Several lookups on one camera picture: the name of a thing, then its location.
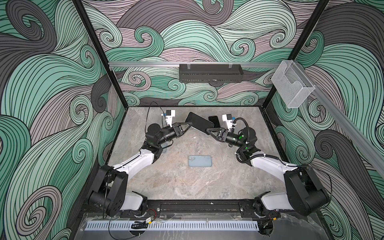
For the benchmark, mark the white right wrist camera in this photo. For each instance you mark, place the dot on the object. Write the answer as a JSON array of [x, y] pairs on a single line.
[[228, 120]]

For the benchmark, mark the back aluminium rail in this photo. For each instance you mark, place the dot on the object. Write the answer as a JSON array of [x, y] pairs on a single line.
[[166, 64]]

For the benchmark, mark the right aluminium rail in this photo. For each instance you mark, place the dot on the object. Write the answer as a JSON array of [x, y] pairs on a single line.
[[330, 96]]

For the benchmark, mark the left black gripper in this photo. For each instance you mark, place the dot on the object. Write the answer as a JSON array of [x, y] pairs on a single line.
[[175, 129]]

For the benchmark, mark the light blue phone case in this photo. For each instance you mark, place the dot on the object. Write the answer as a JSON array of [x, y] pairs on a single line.
[[200, 161]]

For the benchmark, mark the white slotted cable duct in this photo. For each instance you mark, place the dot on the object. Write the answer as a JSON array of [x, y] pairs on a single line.
[[175, 226]]

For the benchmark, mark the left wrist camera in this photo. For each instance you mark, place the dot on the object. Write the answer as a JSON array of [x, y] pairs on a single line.
[[168, 116]]

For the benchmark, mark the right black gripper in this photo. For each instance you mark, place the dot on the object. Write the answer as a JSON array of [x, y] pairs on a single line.
[[224, 134]]

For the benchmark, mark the aluminium rail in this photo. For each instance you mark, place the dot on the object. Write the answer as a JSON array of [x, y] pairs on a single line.
[[330, 96], [166, 64]]

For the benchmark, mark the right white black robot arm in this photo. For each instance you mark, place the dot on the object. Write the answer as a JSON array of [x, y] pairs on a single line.
[[304, 192]]

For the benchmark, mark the black phone case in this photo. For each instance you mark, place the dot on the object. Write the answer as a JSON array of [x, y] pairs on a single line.
[[215, 121]]

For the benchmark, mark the clear acrylic wall holder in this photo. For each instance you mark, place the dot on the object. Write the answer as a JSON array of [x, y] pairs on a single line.
[[292, 83]]

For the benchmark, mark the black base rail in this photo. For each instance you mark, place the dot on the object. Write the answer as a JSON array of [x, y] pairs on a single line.
[[165, 209]]

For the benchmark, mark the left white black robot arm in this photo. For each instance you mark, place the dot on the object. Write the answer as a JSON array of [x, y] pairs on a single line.
[[108, 190]]

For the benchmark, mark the black wall tray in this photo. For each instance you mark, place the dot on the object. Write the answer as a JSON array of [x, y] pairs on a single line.
[[210, 74]]

